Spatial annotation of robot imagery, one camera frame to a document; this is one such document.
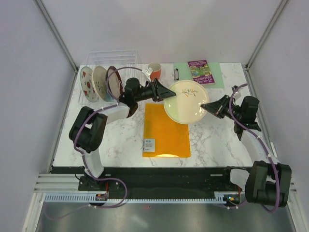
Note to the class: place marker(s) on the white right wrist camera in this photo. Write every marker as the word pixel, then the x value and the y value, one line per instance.
pixel 236 92

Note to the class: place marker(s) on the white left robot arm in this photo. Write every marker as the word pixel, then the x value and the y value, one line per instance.
pixel 88 129

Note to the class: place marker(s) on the purple book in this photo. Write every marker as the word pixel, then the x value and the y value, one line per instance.
pixel 201 72

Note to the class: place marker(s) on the aluminium frame post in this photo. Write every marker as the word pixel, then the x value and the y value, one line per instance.
pixel 280 8
pixel 51 25

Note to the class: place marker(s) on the green clipboard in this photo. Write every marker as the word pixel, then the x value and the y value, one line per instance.
pixel 184 73

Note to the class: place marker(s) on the white wire dish rack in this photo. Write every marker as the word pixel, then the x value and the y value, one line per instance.
pixel 126 62

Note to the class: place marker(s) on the green cream branch plate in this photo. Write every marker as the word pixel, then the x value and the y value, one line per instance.
pixel 185 106

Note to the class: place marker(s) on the left aluminium frame post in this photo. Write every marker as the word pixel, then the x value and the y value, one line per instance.
pixel 51 25

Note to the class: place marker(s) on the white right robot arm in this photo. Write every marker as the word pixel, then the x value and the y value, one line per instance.
pixel 268 181

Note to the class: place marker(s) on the white slotted cable duct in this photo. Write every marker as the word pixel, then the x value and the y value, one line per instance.
pixel 104 198

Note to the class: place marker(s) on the orange plastic folder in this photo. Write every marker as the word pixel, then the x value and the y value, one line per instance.
pixel 163 137

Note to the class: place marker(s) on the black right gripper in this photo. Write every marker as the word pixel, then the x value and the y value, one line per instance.
pixel 217 107

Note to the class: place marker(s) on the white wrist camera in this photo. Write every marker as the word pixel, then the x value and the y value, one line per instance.
pixel 236 92
pixel 147 72

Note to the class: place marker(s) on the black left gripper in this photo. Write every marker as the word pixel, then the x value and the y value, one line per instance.
pixel 160 92

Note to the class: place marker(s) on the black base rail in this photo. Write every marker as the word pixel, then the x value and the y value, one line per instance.
pixel 151 183

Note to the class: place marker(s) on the watermelon pattern plate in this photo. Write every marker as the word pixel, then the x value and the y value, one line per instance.
pixel 86 85

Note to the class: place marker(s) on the brown rimmed plate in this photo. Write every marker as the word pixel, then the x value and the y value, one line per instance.
pixel 114 82

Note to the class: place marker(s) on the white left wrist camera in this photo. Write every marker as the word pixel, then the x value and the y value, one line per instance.
pixel 147 72

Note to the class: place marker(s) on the orange mug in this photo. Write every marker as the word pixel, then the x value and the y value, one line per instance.
pixel 156 67

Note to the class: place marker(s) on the cream leaf pattern plate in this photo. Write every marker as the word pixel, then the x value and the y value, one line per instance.
pixel 99 83

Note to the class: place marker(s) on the right aluminium frame post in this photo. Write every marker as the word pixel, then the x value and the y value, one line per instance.
pixel 280 8

